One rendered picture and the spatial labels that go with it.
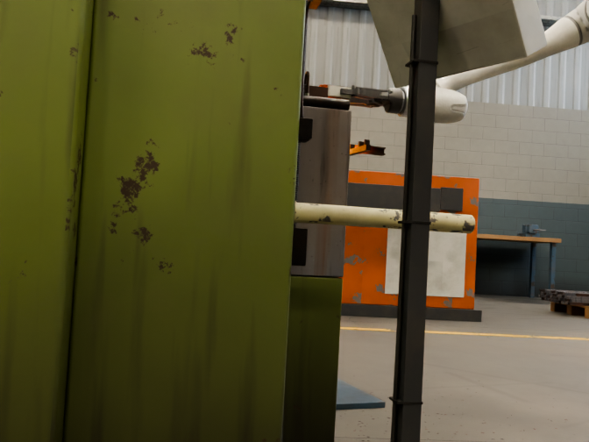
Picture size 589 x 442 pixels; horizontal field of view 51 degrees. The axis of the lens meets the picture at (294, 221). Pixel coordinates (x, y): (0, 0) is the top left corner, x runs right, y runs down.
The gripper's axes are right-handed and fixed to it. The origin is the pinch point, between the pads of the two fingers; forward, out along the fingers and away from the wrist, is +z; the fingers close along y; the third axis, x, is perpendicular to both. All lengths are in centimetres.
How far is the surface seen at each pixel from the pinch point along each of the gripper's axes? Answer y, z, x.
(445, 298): 325, -196, -82
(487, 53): -64, -14, -5
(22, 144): -55, 72, -30
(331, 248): -16.1, 2.8, -45.2
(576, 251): 684, -589, -26
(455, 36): -59, -9, -1
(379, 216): -39, -2, -37
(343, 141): -16.1, 1.2, -16.6
